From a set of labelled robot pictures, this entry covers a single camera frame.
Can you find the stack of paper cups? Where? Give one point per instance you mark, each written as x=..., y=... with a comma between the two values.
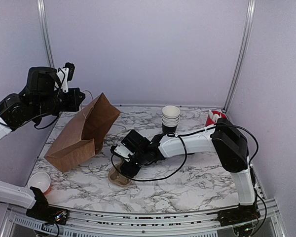
x=170, y=119

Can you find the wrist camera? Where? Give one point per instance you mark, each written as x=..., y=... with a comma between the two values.
x=122, y=152
x=64, y=75

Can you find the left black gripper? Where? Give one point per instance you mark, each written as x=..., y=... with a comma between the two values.
x=74, y=102

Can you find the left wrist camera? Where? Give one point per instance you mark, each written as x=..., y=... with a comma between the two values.
x=64, y=75

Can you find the white packets in container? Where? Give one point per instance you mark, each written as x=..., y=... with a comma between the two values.
x=213, y=116

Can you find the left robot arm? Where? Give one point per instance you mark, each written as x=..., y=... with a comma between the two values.
x=13, y=115

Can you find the brown paper bag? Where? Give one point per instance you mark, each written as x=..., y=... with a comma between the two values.
x=83, y=137

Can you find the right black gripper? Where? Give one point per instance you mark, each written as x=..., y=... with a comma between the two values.
x=130, y=172

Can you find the right aluminium frame post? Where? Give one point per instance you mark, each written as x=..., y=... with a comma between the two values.
x=242, y=53

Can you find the orange white bowl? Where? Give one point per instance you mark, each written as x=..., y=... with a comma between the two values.
x=40, y=180

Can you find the red cylindrical container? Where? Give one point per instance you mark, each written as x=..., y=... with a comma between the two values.
x=207, y=121

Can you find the front aluminium rail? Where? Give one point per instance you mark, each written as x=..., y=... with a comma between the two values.
x=83, y=223

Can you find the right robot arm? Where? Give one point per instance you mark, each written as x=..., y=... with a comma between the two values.
x=223, y=137

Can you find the aluminium frame post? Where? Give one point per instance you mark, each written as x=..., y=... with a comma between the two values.
x=242, y=53
x=45, y=32

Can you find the cardboard cup carrier tray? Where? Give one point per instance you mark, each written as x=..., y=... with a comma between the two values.
x=116, y=178

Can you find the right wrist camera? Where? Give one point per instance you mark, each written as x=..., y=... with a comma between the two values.
x=122, y=152

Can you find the left aluminium frame post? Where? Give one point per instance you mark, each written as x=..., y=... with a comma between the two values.
x=45, y=32

